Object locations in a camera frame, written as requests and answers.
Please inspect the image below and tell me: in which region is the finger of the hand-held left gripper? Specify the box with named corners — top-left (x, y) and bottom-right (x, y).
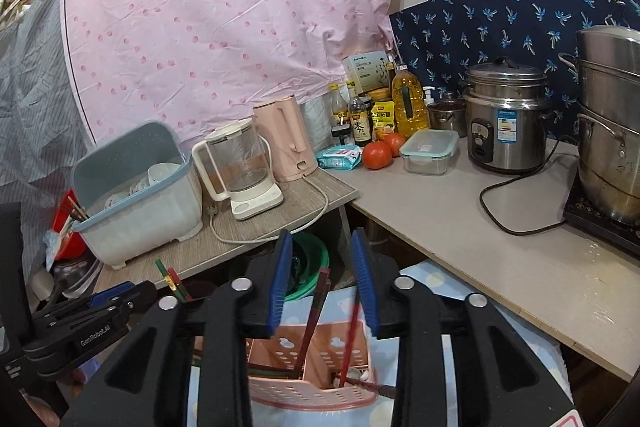
top-left (90, 283), bottom-right (135, 308)
top-left (115, 281), bottom-right (158, 323)

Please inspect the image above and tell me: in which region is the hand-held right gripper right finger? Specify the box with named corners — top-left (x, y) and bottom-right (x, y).
top-left (350, 229), bottom-right (576, 427)

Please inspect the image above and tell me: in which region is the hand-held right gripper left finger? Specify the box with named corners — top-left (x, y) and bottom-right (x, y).
top-left (60, 229), bottom-right (294, 427)

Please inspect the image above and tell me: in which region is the green chopstick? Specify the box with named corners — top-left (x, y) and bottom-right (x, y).
top-left (154, 259), bottom-right (191, 303)

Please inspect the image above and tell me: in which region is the bright red chopstick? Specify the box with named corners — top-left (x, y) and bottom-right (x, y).
top-left (340, 302), bottom-right (362, 389)

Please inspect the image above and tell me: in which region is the pink plastic utensil basket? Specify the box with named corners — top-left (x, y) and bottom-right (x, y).
top-left (245, 322), bottom-right (381, 413)

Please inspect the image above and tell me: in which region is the green plastic basin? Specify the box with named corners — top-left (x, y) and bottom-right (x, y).
top-left (285, 232), bottom-right (332, 303)

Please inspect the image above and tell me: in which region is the blue planet-print tablecloth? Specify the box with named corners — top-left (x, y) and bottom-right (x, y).
top-left (90, 259), bottom-right (573, 427)

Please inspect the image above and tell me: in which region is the grey-blue dish drainer box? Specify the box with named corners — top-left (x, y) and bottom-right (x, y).
top-left (71, 120), bottom-right (203, 269)

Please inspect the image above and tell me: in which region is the wood-grain side table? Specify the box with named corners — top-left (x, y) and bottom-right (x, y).
top-left (92, 167), bottom-right (361, 295)

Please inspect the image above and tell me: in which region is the glass electric kettle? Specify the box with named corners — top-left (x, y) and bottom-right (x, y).
top-left (191, 118), bottom-right (285, 222)

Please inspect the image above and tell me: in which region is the red tomato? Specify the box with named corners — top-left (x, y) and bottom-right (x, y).
top-left (362, 140), bottom-right (392, 170)
top-left (383, 132), bottom-right (407, 158)

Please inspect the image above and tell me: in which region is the blue wet wipes packet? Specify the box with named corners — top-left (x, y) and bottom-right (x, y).
top-left (316, 144), bottom-right (363, 171)

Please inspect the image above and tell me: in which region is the white ceramic bowl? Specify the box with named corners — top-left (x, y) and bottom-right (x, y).
top-left (146, 163), bottom-right (181, 188)

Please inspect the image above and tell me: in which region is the pink electric kettle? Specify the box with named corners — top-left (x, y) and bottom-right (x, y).
top-left (251, 95), bottom-right (319, 182)

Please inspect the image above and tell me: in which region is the glass food container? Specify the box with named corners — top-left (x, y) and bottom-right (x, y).
top-left (399, 128), bottom-right (460, 176)

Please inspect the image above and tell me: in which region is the dark soy sauce bottle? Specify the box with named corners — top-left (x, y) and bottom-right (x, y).
top-left (348, 79), bottom-right (373, 145)

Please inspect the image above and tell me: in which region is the yellow seasoning packet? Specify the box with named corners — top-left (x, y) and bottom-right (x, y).
top-left (371, 101), bottom-right (396, 130)

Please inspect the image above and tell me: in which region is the clear glass bottle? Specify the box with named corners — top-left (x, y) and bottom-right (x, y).
top-left (328, 82), bottom-right (349, 128)

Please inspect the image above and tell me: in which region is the cooking oil bottle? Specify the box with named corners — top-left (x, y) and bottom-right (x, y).
top-left (391, 63), bottom-right (430, 138)

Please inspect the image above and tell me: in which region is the small steel pot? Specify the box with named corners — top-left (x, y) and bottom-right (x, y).
top-left (426, 92), bottom-right (468, 138)

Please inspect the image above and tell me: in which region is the grey striped cloth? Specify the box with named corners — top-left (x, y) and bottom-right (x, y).
top-left (0, 0), bottom-right (96, 228)

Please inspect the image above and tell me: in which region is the steel rice cooker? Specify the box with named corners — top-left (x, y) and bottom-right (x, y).
top-left (461, 57), bottom-right (553, 172)

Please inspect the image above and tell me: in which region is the white and green box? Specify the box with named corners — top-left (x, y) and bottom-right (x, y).
top-left (342, 50), bottom-right (393, 94)

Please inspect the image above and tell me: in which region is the black induction cooker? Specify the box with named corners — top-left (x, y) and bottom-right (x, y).
top-left (562, 174), bottom-right (640, 258)

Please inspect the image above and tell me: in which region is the pink dotted curtain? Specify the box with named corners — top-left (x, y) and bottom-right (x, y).
top-left (60, 0), bottom-right (403, 148)

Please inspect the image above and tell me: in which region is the large steel steamer pot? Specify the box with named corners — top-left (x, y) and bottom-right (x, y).
top-left (558, 24), bottom-right (640, 228)

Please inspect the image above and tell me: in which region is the navy printed cloth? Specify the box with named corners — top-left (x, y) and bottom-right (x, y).
top-left (389, 0), bottom-right (640, 140)

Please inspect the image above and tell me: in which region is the white kettle cable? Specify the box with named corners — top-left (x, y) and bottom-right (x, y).
top-left (207, 137), bottom-right (331, 244)

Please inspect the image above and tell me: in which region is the black power cable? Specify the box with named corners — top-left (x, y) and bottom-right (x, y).
top-left (480, 139), bottom-right (581, 237)

